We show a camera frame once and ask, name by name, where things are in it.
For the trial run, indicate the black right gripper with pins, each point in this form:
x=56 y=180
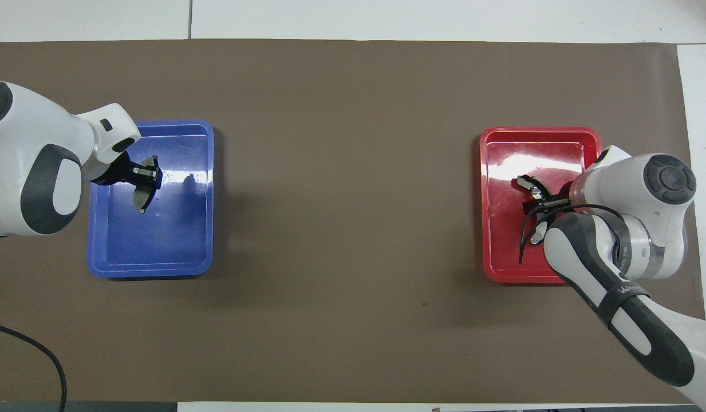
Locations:
x=561 y=200

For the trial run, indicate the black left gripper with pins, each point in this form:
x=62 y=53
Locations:
x=115 y=171

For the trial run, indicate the dark grey brake pad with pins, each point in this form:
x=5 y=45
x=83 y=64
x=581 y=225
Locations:
x=141 y=200

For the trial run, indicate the curved metal brake shoe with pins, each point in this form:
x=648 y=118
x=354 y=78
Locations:
x=524 y=182

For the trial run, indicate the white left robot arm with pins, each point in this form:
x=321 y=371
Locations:
x=26 y=143

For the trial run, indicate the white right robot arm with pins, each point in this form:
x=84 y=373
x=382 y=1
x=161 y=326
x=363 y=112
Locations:
x=633 y=189

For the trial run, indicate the red plastic tray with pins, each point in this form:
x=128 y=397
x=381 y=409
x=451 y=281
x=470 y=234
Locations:
x=501 y=252

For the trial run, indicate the blue plastic tray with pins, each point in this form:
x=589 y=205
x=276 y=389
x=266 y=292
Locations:
x=175 y=240

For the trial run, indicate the brown table mat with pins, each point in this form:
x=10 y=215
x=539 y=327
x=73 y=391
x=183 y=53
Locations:
x=341 y=171

